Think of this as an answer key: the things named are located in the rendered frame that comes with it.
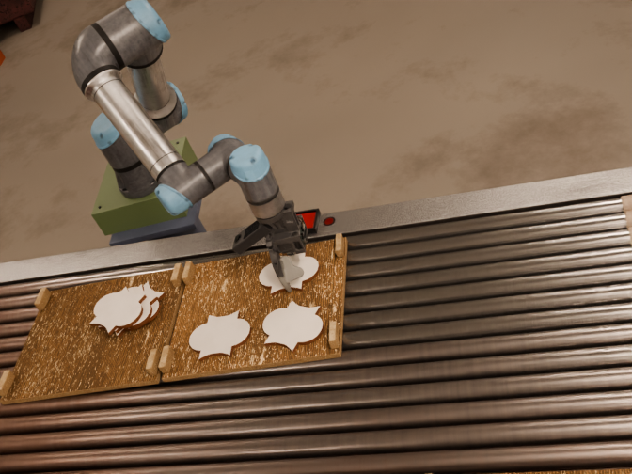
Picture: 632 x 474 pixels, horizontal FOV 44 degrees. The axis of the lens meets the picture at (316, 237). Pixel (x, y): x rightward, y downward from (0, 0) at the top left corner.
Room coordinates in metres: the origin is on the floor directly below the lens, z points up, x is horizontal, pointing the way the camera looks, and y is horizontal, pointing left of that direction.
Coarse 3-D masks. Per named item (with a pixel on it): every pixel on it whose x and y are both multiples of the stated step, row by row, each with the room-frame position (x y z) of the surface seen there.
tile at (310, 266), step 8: (280, 256) 1.43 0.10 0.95; (288, 256) 1.41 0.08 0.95; (296, 256) 1.40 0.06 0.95; (304, 256) 1.39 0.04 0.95; (296, 264) 1.37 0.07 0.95; (304, 264) 1.36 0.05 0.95; (312, 264) 1.35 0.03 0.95; (264, 272) 1.40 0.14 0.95; (272, 272) 1.38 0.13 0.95; (304, 272) 1.34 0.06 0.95; (312, 272) 1.33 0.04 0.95; (264, 280) 1.37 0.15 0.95; (272, 280) 1.36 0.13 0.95; (296, 280) 1.32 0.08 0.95; (304, 280) 1.32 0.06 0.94; (272, 288) 1.33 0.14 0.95; (280, 288) 1.32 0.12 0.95; (296, 288) 1.30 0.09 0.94
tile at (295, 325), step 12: (276, 312) 1.25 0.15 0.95; (288, 312) 1.24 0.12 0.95; (300, 312) 1.22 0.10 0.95; (312, 312) 1.21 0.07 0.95; (264, 324) 1.23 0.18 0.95; (276, 324) 1.22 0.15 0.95; (288, 324) 1.20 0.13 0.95; (300, 324) 1.19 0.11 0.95; (312, 324) 1.17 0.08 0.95; (276, 336) 1.19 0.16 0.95; (288, 336) 1.17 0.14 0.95; (300, 336) 1.16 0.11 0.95; (312, 336) 1.14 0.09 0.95; (288, 348) 1.15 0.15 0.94
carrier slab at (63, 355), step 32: (96, 288) 1.61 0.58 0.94; (128, 288) 1.56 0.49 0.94; (160, 288) 1.51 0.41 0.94; (64, 320) 1.54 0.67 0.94; (160, 320) 1.40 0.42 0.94; (32, 352) 1.48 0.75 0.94; (64, 352) 1.43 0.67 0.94; (96, 352) 1.38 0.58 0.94; (128, 352) 1.34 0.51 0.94; (160, 352) 1.30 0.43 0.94; (32, 384) 1.37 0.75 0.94; (64, 384) 1.32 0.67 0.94; (96, 384) 1.28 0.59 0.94; (128, 384) 1.24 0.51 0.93
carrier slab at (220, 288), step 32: (256, 256) 1.48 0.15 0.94; (320, 256) 1.38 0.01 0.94; (192, 288) 1.46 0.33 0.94; (224, 288) 1.41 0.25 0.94; (256, 288) 1.37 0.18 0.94; (320, 288) 1.28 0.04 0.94; (192, 320) 1.35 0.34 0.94; (256, 320) 1.27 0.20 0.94; (192, 352) 1.25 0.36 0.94; (256, 352) 1.18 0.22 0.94; (288, 352) 1.14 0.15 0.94; (320, 352) 1.10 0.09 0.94
